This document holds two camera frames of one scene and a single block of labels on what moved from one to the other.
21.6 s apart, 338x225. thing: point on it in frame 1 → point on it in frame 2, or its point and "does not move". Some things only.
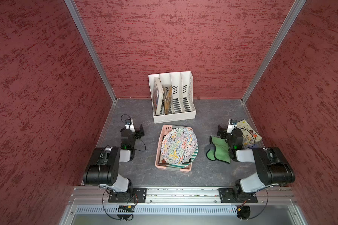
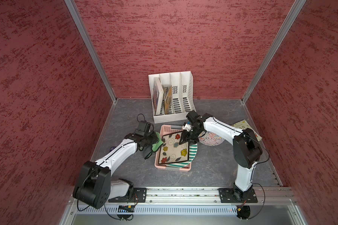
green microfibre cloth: x=221 y=152 → x=155 y=146
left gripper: x=137 y=132 → x=154 y=139
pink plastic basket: x=159 y=163 does not move
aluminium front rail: x=279 y=195 does not move
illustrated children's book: x=249 y=136 does not move
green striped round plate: x=188 y=162 does not move
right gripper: x=223 y=132 → x=183 y=135
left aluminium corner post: x=78 y=21 does not move
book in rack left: x=158 y=97 does not move
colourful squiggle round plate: x=179 y=146 → x=211 y=138
